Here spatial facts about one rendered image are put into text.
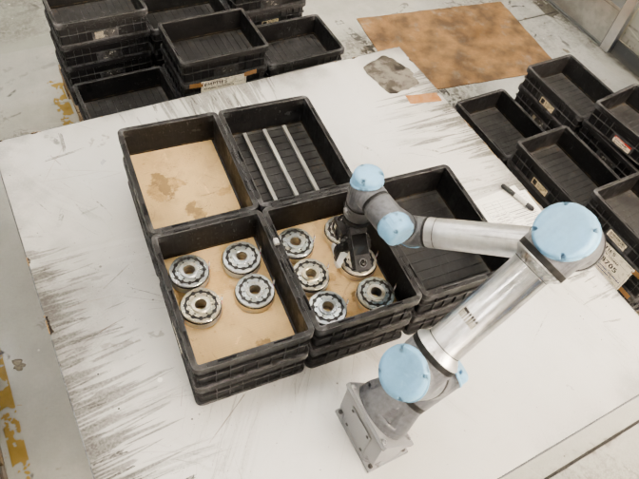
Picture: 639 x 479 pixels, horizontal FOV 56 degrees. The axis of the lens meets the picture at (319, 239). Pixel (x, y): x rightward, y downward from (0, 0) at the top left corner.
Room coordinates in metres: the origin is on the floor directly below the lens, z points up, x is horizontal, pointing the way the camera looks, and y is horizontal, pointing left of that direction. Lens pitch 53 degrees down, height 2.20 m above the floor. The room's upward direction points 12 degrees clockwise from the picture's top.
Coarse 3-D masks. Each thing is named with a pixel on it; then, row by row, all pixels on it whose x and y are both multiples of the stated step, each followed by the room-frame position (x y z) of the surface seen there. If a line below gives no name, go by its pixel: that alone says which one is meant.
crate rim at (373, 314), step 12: (336, 192) 1.14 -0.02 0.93; (276, 204) 1.05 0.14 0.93; (288, 204) 1.05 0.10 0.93; (264, 216) 1.00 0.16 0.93; (396, 252) 0.97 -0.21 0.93; (288, 264) 0.86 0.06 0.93; (408, 276) 0.91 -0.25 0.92; (300, 288) 0.80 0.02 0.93; (408, 300) 0.83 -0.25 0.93; (312, 312) 0.74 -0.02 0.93; (372, 312) 0.77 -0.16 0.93; (384, 312) 0.78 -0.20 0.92; (336, 324) 0.72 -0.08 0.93; (348, 324) 0.73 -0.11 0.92
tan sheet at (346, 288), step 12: (300, 228) 1.06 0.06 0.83; (312, 228) 1.07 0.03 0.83; (324, 240) 1.03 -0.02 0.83; (324, 252) 0.99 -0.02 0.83; (324, 264) 0.95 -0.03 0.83; (336, 276) 0.92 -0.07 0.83; (372, 276) 0.95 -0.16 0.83; (336, 288) 0.88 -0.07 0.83; (348, 288) 0.89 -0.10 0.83; (396, 300) 0.88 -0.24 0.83; (348, 312) 0.82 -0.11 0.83; (360, 312) 0.83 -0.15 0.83
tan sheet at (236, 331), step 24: (240, 240) 0.97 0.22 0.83; (168, 264) 0.85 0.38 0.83; (216, 264) 0.88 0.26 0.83; (264, 264) 0.91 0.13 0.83; (216, 288) 0.81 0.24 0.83; (240, 312) 0.75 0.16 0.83; (264, 312) 0.77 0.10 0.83; (192, 336) 0.66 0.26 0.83; (216, 336) 0.67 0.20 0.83; (240, 336) 0.68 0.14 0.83; (264, 336) 0.70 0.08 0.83
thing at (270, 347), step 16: (208, 224) 0.93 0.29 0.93; (272, 240) 0.92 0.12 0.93; (160, 256) 0.81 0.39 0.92; (288, 272) 0.84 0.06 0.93; (176, 304) 0.68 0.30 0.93; (176, 320) 0.64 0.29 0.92; (304, 320) 0.71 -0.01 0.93; (288, 336) 0.66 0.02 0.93; (304, 336) 0.67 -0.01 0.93; (192, 352) 0.57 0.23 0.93; (240, 352) 0.60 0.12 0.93; (256, 352) 0.60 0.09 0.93; (192, 368) 0.54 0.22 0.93; (208, 368) 0.54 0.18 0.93
